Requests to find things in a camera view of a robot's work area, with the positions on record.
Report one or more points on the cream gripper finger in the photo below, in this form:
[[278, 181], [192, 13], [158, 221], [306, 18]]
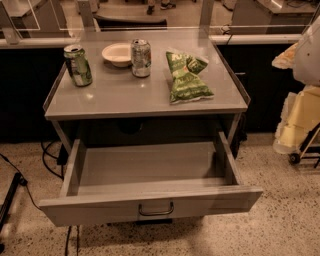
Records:
[[300, 115], [285, 60]]

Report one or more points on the green jalapeno chip bag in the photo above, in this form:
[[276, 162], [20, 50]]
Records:
[[187, 85]]

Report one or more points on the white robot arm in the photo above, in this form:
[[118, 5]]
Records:
[[306, 68]]

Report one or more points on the grey cabinet with top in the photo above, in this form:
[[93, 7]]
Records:
[[117, 93]]

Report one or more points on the open grey top drawer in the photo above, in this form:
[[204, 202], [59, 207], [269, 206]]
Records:
[[106, 185]]

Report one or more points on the black wheeled cart base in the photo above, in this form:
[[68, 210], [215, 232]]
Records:
[[307, 150]]

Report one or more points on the person's feet in background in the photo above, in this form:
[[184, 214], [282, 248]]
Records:
[[164, 5]]

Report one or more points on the silver soda can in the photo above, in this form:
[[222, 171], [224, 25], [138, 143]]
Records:
[[141, 58]]

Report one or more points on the white paper bowl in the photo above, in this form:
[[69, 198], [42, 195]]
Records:
[[118, 54]]

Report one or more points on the green soda can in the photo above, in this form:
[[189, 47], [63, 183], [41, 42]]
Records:
[[77, 65]]

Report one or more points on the clear acrylic barrier panel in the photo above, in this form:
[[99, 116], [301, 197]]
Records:
[[226, 21]]

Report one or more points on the black stand leg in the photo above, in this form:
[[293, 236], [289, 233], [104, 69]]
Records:
[[5, 207]]

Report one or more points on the black metal drawer handle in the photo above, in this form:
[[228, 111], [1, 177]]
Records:
[[149, 212]]

